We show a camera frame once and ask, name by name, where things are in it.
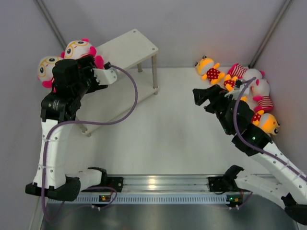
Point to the yellow plush back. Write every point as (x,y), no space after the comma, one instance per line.
(209,70)

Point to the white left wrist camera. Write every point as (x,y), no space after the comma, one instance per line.
(106,76)

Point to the pink panda plush face-down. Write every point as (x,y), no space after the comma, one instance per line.
(245,74)

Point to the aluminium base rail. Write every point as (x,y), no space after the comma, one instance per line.
(169,183)

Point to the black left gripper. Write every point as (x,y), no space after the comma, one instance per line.
(86,65)

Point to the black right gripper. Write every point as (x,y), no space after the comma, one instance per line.
(216,94)

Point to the corner metal profile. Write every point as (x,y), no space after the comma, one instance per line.
(286,4)
(51,23)

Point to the left corner metal profile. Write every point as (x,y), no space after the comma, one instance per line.
(51,23)

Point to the grey slotted cable duct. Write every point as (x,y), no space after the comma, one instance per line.
(150,199)

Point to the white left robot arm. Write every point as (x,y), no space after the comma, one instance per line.
(72,79)

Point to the yellow plush front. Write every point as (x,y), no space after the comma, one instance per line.
(266,121)

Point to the pink panda plush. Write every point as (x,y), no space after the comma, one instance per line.
(80,48)
(259,96)
(44,70)

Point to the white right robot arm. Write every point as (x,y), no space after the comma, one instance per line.
(235,116)

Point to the white two-tier shelf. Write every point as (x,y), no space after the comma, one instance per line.
(136,54)

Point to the yellow plush middle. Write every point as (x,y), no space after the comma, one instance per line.
(229,84)

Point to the right corner metal profile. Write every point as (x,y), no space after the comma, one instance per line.
(286,4)

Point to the yellow plush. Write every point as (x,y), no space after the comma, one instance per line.
(209,70)
(229,84)
(266,121)

